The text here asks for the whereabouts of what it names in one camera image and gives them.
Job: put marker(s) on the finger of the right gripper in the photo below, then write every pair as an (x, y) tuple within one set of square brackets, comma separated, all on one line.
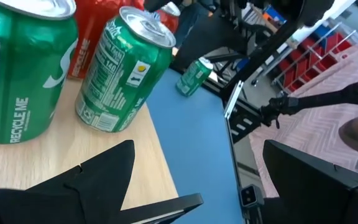
[(154, 3)]

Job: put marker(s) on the wooden shelf with black legs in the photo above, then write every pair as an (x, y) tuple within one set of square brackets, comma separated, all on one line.
[(73, 155)]

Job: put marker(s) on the green Sprite can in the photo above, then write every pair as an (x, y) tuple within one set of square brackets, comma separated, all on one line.
[(193, 76), (20, 77), (120, 77)]

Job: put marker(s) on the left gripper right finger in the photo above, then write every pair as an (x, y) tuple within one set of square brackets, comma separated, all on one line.
[(315, 199)]

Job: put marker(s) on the small black table camera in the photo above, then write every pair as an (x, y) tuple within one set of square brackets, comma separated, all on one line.
[(249, 196)]

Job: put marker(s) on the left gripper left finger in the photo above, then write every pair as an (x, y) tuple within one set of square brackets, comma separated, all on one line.
[(104, 180)]

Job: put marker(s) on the metal rack with red bins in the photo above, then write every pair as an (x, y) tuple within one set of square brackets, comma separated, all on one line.
[(303, 67)]

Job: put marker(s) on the pink chevron floor mat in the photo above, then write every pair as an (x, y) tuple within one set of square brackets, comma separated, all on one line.
[(315, 143)]

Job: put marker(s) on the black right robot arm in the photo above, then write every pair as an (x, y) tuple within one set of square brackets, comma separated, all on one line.
[(216, 40)]

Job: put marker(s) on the person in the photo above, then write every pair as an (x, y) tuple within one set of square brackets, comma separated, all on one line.
[(186, 21)]

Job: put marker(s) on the red Fanta can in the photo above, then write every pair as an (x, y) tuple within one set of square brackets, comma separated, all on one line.
[(89, 37), (168, 17)]

